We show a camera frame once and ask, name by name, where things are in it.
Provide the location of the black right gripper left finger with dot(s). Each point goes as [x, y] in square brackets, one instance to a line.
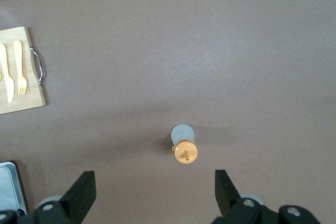
[81, 195]

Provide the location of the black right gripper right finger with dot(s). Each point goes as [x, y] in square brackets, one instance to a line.
[225, 195]

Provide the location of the sauce bottle with orange cap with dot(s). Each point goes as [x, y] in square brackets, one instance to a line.
[186, 153]

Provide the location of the silver kitchen scale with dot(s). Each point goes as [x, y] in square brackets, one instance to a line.
[9, 187]

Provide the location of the wooden cutting board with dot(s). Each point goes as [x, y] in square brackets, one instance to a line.
[31, 98]

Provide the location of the yellow plastic knife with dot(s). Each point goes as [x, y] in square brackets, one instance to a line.
[9, 85]

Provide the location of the yellow plastic fork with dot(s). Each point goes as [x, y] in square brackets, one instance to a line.
[19, 58]

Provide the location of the brown table cover mat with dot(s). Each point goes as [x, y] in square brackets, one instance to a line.
[183, 51]

